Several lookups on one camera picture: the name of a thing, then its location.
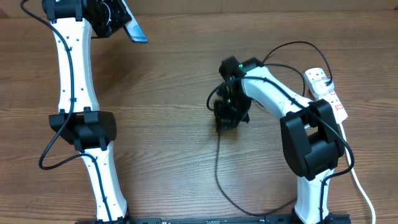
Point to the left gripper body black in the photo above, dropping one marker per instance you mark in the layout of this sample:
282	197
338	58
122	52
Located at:
112	17

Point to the blue Galaxy smartphone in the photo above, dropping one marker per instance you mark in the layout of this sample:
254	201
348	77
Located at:
133	29

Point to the white power strip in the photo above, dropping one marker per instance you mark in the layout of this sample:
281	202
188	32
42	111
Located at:
315	74

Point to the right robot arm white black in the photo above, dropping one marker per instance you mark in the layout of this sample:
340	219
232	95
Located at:
310	139

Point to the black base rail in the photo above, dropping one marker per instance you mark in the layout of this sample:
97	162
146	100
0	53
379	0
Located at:
270	219

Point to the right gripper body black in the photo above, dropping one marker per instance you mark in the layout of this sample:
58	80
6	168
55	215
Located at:
236	110

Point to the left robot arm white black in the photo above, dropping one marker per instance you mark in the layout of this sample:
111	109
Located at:
79	120

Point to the white charger plug adapter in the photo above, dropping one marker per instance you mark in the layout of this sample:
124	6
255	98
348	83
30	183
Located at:
322	87

